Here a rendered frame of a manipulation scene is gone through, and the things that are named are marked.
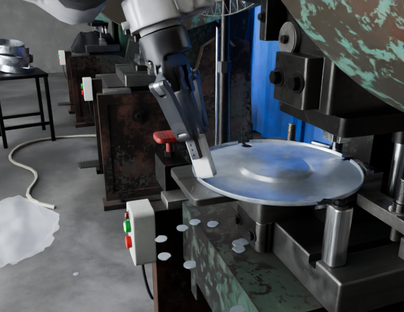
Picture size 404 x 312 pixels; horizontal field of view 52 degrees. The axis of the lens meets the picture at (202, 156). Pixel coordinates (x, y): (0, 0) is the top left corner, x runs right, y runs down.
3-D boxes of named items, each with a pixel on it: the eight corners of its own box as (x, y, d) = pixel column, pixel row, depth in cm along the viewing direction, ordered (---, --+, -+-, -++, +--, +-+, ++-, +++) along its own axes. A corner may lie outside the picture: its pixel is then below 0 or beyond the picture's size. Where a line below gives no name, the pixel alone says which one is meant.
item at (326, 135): (335, 144, 72) (338, 123, 71) (319, 136, 76) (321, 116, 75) (351, 142, 73) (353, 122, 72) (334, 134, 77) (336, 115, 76)
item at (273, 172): (225, 219, 56) (225, 213, 55) (175, 150, 81) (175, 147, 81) (403, 192, 63) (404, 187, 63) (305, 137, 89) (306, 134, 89)
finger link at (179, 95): (182, 65, 62) (178, 66, 61) (203, 136, 64) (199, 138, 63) (161, 72, 64) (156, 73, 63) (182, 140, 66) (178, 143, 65)
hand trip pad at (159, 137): (158, 168, 98) (157, 138, 95) (152, 160, 103) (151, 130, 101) (186, 165, 100) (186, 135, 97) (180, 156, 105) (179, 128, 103)
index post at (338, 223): (331, 268, 58) (338, 207, 54) (318, 257, 60) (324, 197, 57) (347, 264, 59) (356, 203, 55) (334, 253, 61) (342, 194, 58)
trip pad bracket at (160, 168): (166, 237, 100) (164, 161, 94) (157, 218, 109) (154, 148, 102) (190, 233, 102) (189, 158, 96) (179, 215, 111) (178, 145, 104)
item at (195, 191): (194, 275, 65) (194, 197, 61) (171, 231, 78) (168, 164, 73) (329, 246, 73) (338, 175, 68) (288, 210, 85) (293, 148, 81)
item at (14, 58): (3, 148, 319) (-16, 43, 292) (-5, 134, 355) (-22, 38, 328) (56, 140, 339) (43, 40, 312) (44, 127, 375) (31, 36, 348)
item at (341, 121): (339, 154, 63) (344, 119, 61) (275, 121, 81) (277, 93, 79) (421, 143, 68) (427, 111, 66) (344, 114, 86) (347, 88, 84)
